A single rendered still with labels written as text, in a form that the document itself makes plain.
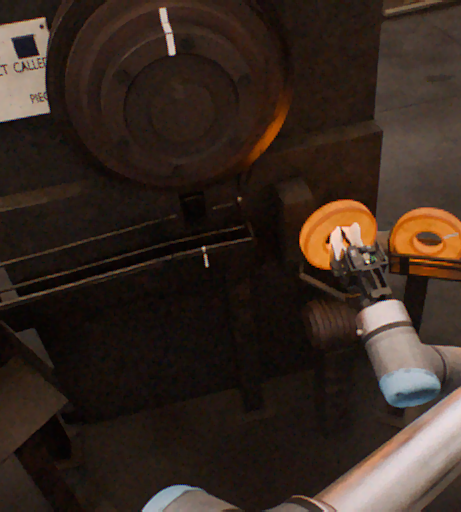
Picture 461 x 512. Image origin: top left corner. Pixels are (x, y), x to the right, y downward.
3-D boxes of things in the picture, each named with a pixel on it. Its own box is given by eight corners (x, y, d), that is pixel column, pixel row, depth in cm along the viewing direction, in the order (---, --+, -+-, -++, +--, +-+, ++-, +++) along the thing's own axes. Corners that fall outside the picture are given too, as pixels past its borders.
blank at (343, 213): (293, 214, 112) (299, 224, 110) (367, 188, 113) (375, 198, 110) (304, 269, 123) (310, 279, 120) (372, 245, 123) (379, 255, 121)
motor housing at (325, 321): (303, 408, 182) (299, 291, 146) (368, 391, 184) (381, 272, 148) (316, 444, 172) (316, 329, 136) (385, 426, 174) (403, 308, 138)
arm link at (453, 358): (493, 403, 102) (455, 402, 94) (435, 394, 111) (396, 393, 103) (494, 349, 103) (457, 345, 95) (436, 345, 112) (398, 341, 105)
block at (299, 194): (275, 252, 154) (270, 179, 138) (303, 246, 155) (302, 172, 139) (286, 279, 146) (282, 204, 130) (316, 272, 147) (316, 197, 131)
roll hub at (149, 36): (121, 178, 113) (81, 38, 94) (257, 150, 116) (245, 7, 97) (123, 194, 109) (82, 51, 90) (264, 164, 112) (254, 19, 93)
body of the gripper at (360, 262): (378, 236, 105) (403, 292, 99) (369, 260, 113) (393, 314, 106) (338, 245, 104) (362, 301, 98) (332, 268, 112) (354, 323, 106)
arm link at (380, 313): (405, 337, 105) (355, 349, 104) (395, 314, 107) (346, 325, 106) (417, 316, 97) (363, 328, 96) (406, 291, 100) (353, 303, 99)
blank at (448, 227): (417, 267, 139) (415, 276, 137) (382, 221, 134) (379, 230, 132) (479, 248, 129) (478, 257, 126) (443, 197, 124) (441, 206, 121)
